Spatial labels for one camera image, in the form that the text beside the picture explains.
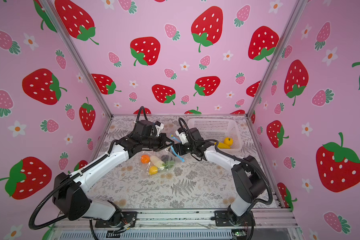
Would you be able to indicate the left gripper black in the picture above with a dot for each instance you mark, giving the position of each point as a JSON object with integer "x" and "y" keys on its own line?
{"x": 163, "y": 138}

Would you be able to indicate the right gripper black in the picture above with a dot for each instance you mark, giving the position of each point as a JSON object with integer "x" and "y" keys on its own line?
{"x": 179, "y": 145}

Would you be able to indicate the orange toy fruit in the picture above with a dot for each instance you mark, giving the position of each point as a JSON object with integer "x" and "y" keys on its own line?
{"x": 145, "y": 159}

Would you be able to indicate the yellow banana toy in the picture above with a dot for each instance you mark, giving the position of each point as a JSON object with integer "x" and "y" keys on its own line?
{"x": 223, "y": 146}

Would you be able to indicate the clear zip top bag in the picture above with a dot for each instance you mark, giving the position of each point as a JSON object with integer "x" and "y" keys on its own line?
{"x": 158, "y": 155}

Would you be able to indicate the white plastic basket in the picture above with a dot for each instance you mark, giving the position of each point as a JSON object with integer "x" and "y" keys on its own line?
{"x": 218, "y": 129}

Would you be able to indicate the white radish toy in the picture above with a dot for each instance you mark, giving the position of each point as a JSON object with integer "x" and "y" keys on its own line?
{"x": 156, "y": 161}

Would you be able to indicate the yellow bell pepper toy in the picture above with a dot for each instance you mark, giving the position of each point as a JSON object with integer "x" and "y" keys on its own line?
{"x": 228, "y": 141}

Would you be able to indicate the green leaf toy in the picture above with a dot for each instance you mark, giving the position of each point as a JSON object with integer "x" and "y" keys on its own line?
{"x": 168, "y": 165}

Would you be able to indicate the dark avocado toy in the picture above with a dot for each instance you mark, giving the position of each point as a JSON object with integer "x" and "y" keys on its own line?
{"x": 166, "y": 158}

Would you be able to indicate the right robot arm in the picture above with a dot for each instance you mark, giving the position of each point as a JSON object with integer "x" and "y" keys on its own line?
{"x": 250, "y": 181}

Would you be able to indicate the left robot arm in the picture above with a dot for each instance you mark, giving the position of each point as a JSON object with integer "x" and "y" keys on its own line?
{"x": 70, "y": 191}

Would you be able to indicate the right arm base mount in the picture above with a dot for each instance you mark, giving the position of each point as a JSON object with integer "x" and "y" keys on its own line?
{"x": 227, "y": 218}

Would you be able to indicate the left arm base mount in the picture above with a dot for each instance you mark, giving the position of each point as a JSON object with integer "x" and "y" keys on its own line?
{"x": 119, "y": 220}

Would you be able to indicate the aluminium frame rail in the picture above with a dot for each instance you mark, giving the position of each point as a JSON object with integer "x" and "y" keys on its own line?
{"x": 185, "y": 224}

